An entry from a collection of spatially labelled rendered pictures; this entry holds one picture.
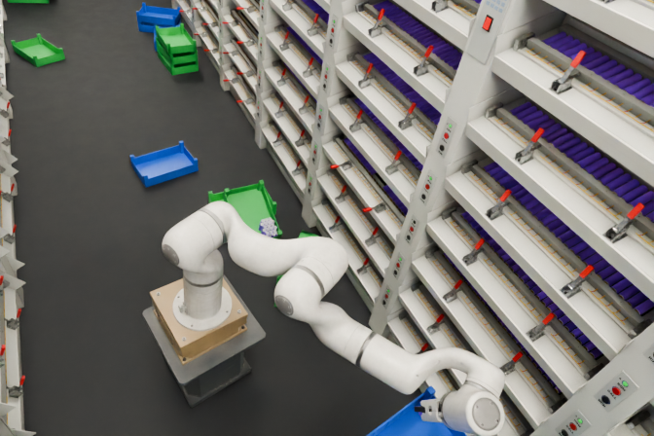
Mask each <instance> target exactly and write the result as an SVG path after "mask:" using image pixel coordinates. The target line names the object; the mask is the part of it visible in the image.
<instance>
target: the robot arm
mask: <svg viewBox="0 0 654 436"><path fill-rule="evenodd" d="M226 242H227V243H228V250H229V254H230V256H231V258H232V260H233V261H234V262H235V263H236V264H237V265H239V266H240V267H242V268H244V269H246V270H248V271H250V272H252V273H256V274H258V275H261V276H268V277H270V276H279V275H283V277H282V278H281V279H280V281H279V282H278V283H277V285H276V286H275V289H274V302H275V304H276V306H277V308H278V309H279V310H280V311H281V312H282V313H283V314H285V315H286V316H288V317H290V318H293V319H296V320H299V321H303V322H306V323H308V324H309V325H310V327H311V328H312V330H313V332H314V334H315V335H316V337H317V338H318V339H319V340H320V341H321V342H322V343H323V344H324V345H325V346H327V347H328V348H330V349H331V350H333V351H334V352H336V353H338V354H339V355H340V356H341V357H343V358H344V359H346V360H348V361H349V362H351V363H352V364H354V365H356V366H357V367H359V368H361V369H362V370H364V371H365V372H367V373H369V374H370V375H372V376H374V377H375V378H377V379H379V380H380V381H382V382H384V383H386V384H387V385H389V386H391V387H392V388H394V389H396V390H397V391H399V392H401V393H403V394H412V393H413V392H415V391H416V390H417V389H418V387H419V386H420V385H421V384H422V383H423V382H424V381H425V380H426V379H427V378H428V377H429V376H430V375H432V374H433V373H435V372H437V371H439V370H442V369H448V368H452V369H457V370H459V371H461V372H463V373H465V374H466V375H467V377H466V380H465V382H464V384H463V385H462V387H461V388H460V390H459V391H449V392H447V393H445V394H444V395H443V396H442V398H438V399H429V400H422V401H420V406H418V407H415V412H422V415H421V419H422V420H423V421H431V422H443V423H444V424H445V425H446V426H447V427H448V428H449V429H451V430H455V431H460V432H465V433H469V434H474V435H479V436H494V435H496V434H497V433H498V432H499V431H500V430H501V428H502V426H503V423H504V411H503V408H502V405H501V403H500V402H499V400H498V398H499V396H500V394H501V391H502V389H503V386H504V384H505V375H504V373H503V372H502V371H501V370H500V369H499V368H498V367H497V366H495V365H493V364H492V363H490V362H489V361H487V360H485V359H483V358H482V357H480V356H478V355H476V354H474V353H471V352H469V351H467V350H464V349H461V348H456V347H442V348H437V349H433V350H430V351H427V352H425V353H422V354H412V353H410V352H408V351H407V350H405V349H403V348H402V347H400V346H398V345H396V344H394V343H392V342H391V341H389V340H387V339H386V338H384V337H382V336H381V335H379V334H377V333H376V332H374V331H372V330H370V329H369V328H367V327H365V326H363V325H362V324H360V323H358V322H357V321H355V320H353V319H352V318H350V317H349V316H348V315H347V314H346V313H345V311H344V310H343V309H341V308H340V307H338V306H336V305H334V304H331V303H328V302H322V301H321V299H322V298H323V297H324V296H325V295H326V294H327V293H328V292H329V291H330V290H331V289H332V288H333V287H334V285H335V284H336V283H337V282H338V281H339V280H340V279H341V277H342V276H343V275H344V273H345V271H346V269H347V266H348V258H347V254H346V252H345V249H344V248H343V247H342V246H341V245H340V244H339V243H338V242H337V241H335V240H333V239H331V238H328V237H322V236H310V237H302V238H295V239H276V238H272V237H269V236H265V235H262V234H259V233H257V232H255V231H254V230H252V229H251V228H249V227H248V226H247V225H246V224H245V223H244V222H243V221H242V219H241V218H240V216H239V214H238V213H237V211H236V210H235V208H234V207H233V206H232V205H230V204H229V203H227V202H224V201H215V202H212V203H210V204H208V205H206V206H204V207H203V208H201V209H200V210H198V211H197V212H195V213H193V214H192V215H190V216H189V217H187V218H186V219H184V220H182V221H181V222H179V223H178V224H176V225H175V226H174V227H172V228H171V229H170V230H169V231H168V232H167V233H166V234H165V236H164V238H163V243H162V250H163V254H164V256H165V257H166V258H167V259H168V260H169V261H170V262H171V263H172V264H174V265H175V266H177V267H178V268H180V269H182V270H183V289H181V290H180V291H179V292H178V294H177V295H176V297H175V298H174V301H173V314H174V317H175V319H176V320H177V321H178V323H179V324H180V325H182V326H183V327H185V328H187V329H189V330H193V331H208V330H212V329H214V328H216V327H218V326H220V325H221V324H223V323H224V322H225V321H226V320H227V318H228V317H229V315H230V313H231V309H232V299H231V296H230V294H229V293H228V291H227V290H226V289H225V288H224V287H222V286H223V270H224V262H223V257H222V255H221V253H220V252H219V251H218V250H217V248H218V247H220V246H221V245H222V244H224V243H226Z"/></svg>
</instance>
